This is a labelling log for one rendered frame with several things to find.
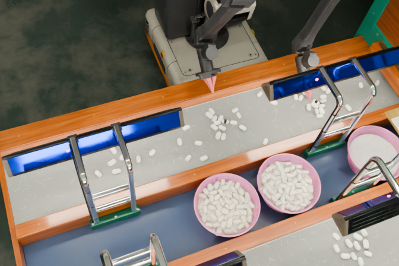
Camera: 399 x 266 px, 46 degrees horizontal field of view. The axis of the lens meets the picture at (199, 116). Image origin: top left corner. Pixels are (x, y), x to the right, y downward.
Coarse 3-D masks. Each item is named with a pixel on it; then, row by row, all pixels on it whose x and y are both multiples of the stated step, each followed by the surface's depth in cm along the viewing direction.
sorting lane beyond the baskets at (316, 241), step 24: (288, 240) 184; (312, 240) 185; (336, 240) 186; (360, 240) 187; (384, 240) 188; (264, 264) 179; (288, 264) 179; (312, 264) 180; (336, 264) 181; (384, 264) 183
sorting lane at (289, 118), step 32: (256, 96) 219; (352, 96) 224; (384, 96) 226; (192, 128) 207; (256, 128) 210; (288, 128) 211; (96, 160) 195; (160, 160) 198; (192, 160) 199; (32, 192) 185; (64, 192) 187; (96, 192) 188
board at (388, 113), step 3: (396, 108) 218; (387, 111) 217; (390, 111) 217; (393, 111) 217; (396, 111) 217; (387, 114) 216; (390, 114) 216; (393, 114) 216; (396, 114) 216; (387, 117) 216; (390, 117) 215; (393, 117) 215; (390, 120) 214; (393, 123) 213; (393, 126) 214; (396, 129) 212
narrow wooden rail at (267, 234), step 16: (368, 192) 195; (384, 192) 196; (320, 208) 190; (336, 208) 190; (272, 224) 185; (288, 224) 185; (304, 224) 186; (240, 240) 180; (256, 240) 181; (192, 256) 175; (208, 256) 176
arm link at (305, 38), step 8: (328, 0) 188; (336, 0) 188; (320, 8) 194; (328, 8) 191; (312, 16) 200; (320, 16) 195; (312, 24) 201; (320, 24) 200; (304, 32) 207; (312, 32) 204; (296, 40) 212; (304, 40) 208; (312, 40) 209; (304, 48) 213
